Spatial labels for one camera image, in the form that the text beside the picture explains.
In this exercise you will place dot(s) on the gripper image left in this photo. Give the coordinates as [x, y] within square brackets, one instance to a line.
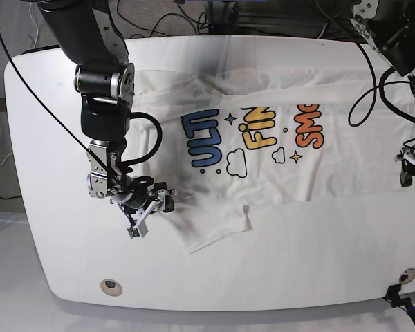
[141, 197]

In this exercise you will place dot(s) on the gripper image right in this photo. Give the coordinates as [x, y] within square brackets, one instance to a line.
[407, 159]

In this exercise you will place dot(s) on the white printed T-shirt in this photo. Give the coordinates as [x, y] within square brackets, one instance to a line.
[257, 137]

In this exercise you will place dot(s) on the black robot arm image left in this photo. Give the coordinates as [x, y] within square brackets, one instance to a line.
[104, 77]

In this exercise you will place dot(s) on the right table grommet hole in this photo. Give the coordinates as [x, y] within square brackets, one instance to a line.
[407, 276]

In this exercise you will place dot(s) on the table grommet hole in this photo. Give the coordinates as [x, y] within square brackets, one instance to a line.
[111, 287]
[407, 276]

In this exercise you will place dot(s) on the left table grommet hole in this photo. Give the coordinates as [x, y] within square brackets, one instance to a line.
[111, 287]

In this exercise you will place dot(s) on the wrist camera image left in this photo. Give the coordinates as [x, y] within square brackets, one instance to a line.
[138, 230]

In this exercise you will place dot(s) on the black clamp with cable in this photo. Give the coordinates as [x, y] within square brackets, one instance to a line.
[396, 301]

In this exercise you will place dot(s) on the black aluminium frame stand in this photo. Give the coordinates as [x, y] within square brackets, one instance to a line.
[271, 18]

